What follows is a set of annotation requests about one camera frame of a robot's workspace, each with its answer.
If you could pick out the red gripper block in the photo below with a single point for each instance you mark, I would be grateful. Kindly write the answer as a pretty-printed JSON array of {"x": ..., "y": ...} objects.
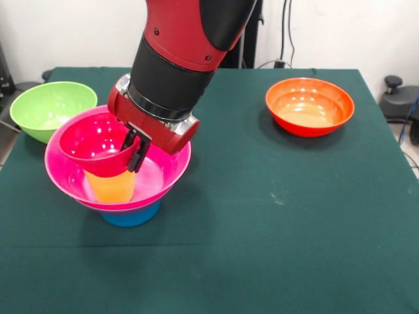
[{"x": 154, "y": 134}]

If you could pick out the large pink bowl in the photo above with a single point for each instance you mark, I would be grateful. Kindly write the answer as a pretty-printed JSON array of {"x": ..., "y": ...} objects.
[{"x": 163, "y": 163}]

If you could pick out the small pink-red bowl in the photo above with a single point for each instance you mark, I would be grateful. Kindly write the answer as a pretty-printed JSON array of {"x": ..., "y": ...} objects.
[{"x": 91, "y": 140}]

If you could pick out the pale yellow translucent cup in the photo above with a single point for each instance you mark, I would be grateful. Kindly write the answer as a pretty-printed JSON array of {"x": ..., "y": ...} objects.
[{"x": 111, "y": 189}]

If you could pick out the large green bowl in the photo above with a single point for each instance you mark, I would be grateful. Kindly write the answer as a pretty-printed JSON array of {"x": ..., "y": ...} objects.
[{"x": 42, "y": 111}]

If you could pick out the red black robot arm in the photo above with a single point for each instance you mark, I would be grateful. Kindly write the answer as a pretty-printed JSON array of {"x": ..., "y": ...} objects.
[{"x": 183, "y": 49}]

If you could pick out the blue bowl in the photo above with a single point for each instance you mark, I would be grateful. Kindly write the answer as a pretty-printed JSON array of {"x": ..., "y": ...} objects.
[{"x": 131, "y": 219}]

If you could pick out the black grey floor stand base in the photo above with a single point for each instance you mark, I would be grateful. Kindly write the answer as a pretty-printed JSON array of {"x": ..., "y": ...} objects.
[
  {"x": 399, "y": 101},
  {"x": 24, "y": 84}
]

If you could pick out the dark green table cloth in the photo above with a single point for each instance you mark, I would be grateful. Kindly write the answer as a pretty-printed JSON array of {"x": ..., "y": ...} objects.
[{"x": 209, "y": 268}]

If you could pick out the orange bowl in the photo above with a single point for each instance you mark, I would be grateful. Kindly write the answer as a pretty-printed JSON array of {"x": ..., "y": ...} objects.
[{"x": 307, "y": 111}]

